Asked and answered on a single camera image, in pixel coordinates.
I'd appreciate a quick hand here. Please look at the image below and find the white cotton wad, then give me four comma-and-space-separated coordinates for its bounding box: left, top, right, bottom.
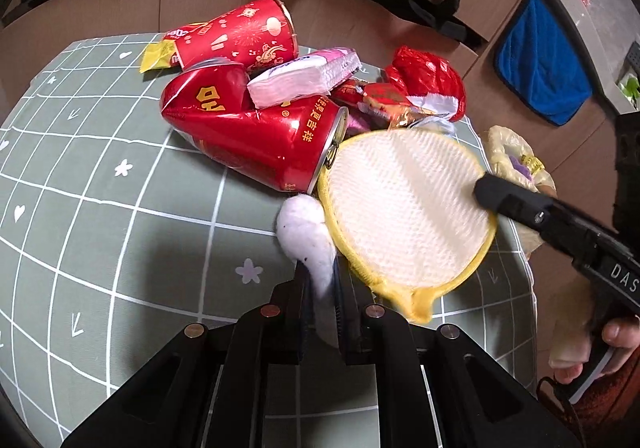
276, 193, 338, 350

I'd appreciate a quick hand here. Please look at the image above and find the green plastic bag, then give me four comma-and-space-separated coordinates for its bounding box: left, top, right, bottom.
618, 77, 640, 108

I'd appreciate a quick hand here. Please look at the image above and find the yellow snack wrapper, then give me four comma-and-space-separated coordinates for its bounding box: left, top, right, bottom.
139, 39, 181, 74

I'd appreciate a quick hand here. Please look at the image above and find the crushed red drink can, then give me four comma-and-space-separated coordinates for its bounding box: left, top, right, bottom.
160, 58, 350, 193

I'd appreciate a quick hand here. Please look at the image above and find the person's right hand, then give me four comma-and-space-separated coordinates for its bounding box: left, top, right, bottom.
550, 315, 640, 385

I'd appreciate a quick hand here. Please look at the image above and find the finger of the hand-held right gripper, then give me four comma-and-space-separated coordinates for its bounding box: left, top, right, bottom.
472, 173, 557, 231

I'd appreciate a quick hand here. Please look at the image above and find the red paper cup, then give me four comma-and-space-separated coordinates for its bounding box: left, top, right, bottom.
162, 0, 300, 74

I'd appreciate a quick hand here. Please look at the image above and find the crumpled red plastic bag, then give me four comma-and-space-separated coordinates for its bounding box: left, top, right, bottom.
385, 46, 468, 123

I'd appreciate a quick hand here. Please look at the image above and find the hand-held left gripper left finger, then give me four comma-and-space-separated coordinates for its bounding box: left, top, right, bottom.
60, 261, 314, 448

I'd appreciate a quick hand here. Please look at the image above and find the yellowish plastic trash bag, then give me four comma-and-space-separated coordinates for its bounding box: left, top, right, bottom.
480, 125, 559, 260

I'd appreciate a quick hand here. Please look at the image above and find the yellow-rimmed white mesh pad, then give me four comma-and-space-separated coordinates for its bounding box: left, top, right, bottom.
317, 128, 499, 322

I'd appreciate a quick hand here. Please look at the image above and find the green checked tablecloth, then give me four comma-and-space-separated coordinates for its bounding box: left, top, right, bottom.
0, 32, 539, 448

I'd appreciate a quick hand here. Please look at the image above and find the pink white tissue pack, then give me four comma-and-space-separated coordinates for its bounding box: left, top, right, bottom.
246, 47, 362, 110

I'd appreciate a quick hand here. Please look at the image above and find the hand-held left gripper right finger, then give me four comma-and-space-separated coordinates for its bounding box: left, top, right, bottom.
332, 255, 582, 448

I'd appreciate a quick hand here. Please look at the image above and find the blue towel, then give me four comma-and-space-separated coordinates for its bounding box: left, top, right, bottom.
494, 0, 595, 127

